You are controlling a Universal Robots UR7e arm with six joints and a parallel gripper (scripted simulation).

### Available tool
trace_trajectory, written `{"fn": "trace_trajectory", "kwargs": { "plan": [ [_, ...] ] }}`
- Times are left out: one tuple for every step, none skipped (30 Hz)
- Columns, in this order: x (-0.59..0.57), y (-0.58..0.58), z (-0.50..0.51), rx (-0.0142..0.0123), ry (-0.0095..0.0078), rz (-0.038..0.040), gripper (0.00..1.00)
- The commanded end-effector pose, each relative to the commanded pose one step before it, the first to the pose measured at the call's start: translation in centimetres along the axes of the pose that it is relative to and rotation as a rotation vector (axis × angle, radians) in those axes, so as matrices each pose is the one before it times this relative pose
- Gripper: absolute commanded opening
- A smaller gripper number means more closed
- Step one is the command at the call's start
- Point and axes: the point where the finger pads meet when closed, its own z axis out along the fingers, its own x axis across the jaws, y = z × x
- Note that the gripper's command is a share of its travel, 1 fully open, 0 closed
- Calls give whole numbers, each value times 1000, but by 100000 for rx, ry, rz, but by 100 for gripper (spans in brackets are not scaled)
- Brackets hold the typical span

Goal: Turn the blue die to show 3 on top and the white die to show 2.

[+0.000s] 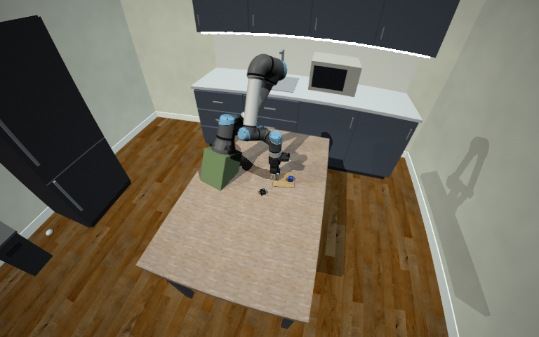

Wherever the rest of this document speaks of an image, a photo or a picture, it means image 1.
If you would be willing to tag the tan flat mat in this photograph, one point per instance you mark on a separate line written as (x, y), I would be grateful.
(283, 180)

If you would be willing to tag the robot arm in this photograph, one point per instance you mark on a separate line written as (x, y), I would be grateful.
(265, 71)

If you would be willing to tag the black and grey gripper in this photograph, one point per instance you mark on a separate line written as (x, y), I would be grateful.
(275, 160)

